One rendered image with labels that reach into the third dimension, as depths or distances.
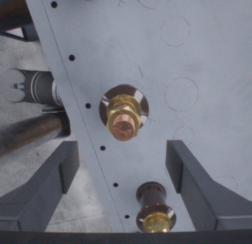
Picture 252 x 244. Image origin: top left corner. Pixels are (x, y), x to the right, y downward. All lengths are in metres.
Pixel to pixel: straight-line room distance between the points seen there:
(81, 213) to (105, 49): 2.29
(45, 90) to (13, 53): 1.55
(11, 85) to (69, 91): 0.26
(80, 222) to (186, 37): 2.49
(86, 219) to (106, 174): 2.12
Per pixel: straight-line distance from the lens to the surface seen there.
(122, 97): 0.31
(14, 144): 0.51
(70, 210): 2.54
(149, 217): 0.44
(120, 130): 0.22
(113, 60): 0.41
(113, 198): 0.54
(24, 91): 0.62
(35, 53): 1.99
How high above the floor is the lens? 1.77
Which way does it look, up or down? 75 degrees down
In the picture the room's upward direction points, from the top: 180 degrees clockwise
